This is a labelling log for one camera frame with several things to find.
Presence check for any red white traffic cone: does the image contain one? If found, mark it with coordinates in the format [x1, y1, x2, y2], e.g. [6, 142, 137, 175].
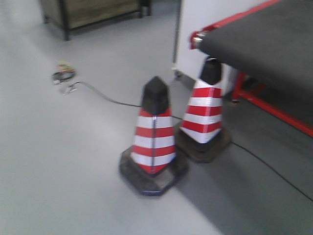
[119, 76, 189, 196]

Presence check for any black floor cable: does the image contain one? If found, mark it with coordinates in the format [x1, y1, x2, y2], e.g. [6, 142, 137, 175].
[62, 81, 313, 203]

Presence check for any coiled cable bundle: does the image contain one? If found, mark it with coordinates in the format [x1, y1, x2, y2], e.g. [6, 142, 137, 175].
[51, 61, 78, 85]

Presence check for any wooden cabinet black frame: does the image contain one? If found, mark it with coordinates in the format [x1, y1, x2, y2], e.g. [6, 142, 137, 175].
[39, 0, 152, 41]

